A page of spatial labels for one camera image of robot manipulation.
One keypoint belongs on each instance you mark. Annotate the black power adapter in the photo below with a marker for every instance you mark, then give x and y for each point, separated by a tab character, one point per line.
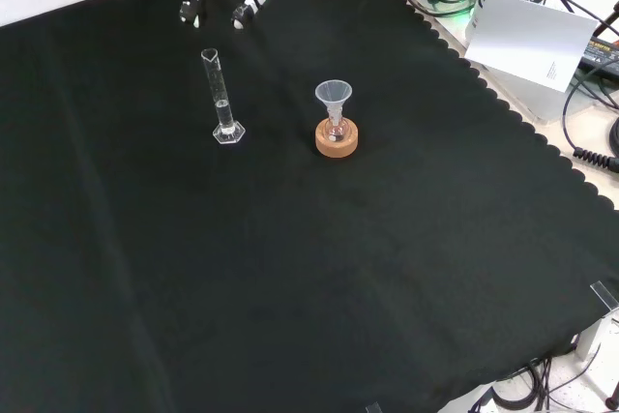
602	52

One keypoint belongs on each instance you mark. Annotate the black bench cloth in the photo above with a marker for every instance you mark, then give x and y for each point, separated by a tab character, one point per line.
290	239

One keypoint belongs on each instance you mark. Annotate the small round-bottom glass flask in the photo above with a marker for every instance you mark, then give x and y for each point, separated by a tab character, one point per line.
335	132

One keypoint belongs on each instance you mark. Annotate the clear plastic funnel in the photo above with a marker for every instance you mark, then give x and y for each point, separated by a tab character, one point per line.
333	94

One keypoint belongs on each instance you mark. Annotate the clear graduated cylinder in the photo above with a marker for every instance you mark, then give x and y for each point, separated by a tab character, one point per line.
218	94

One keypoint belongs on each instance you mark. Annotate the black round stand foot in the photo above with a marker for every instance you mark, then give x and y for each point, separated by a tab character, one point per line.
615	135

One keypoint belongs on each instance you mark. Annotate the clear tape strip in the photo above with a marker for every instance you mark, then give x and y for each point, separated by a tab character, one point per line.
373	408
604	294

